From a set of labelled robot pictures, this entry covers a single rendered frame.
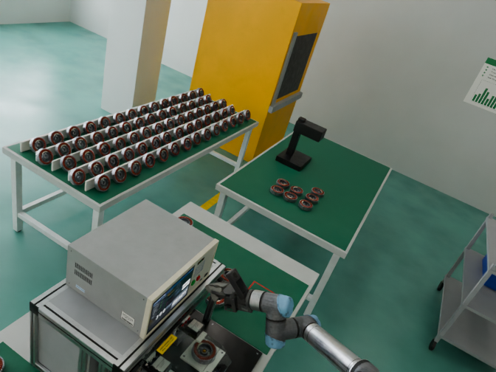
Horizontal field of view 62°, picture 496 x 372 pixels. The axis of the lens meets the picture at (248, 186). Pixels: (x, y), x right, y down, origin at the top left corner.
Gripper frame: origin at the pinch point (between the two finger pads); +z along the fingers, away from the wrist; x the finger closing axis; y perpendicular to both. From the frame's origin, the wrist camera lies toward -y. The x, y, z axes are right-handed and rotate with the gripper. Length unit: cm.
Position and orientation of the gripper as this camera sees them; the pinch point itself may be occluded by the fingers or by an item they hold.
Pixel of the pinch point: (207, 285)
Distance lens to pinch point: 170.2
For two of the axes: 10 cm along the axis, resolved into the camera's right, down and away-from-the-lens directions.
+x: 4.6, -3.6, 8.1
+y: 1.2, 9.3, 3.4
